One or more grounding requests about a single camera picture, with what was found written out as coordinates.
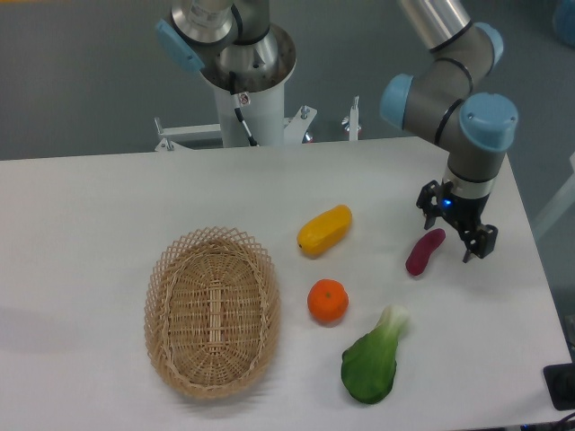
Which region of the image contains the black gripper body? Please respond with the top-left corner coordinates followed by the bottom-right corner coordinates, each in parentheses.
top-left (439, 166), bottom-right (497, 233)

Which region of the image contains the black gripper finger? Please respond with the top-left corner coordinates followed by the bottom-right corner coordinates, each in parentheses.
top-left (461, 224), bottom-right (499, 263)
top-left (416, 180), bottom-right (444, 229)

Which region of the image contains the purple sweet potato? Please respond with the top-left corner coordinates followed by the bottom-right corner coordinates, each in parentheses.
top-left (405, 228), bottom-right (446, 277)

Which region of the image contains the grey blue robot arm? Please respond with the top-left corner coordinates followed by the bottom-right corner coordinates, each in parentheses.
top-left (155, 1), bottom-right (518, 258)

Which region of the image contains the yellow mango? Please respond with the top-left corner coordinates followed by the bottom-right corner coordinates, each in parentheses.
top-left (296, 205), bottom-right (352, 257)

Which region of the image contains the orange tangerine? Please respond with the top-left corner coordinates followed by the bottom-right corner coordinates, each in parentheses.
top-left (307, 278), bottom-right (349, 323)

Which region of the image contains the black device at edge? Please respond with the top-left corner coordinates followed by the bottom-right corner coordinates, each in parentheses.
top-left (543, 363), bottom-right (574, 411)

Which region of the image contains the green bok choy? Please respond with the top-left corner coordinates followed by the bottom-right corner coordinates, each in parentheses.
top-left (341, 304), bottom-right (410, 405)

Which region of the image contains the woven wicker basket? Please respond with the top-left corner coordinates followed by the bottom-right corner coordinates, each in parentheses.
top-left (144, 227), bottom-right (280, 400)

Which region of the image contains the white post right edge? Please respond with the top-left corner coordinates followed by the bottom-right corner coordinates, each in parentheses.
top-left (532, 154), bottom-right (575, 242)

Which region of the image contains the white metal base frame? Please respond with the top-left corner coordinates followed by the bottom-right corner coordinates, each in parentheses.
top-left (153, 95), bottom-right (363, 153)

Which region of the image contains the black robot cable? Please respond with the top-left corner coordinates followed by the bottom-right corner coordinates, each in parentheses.
top-left (228, 71), bottom-right (261, 147)

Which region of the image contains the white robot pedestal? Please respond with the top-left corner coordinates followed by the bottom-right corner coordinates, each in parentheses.
top-left (201, 24), bottom-right (296, 135)

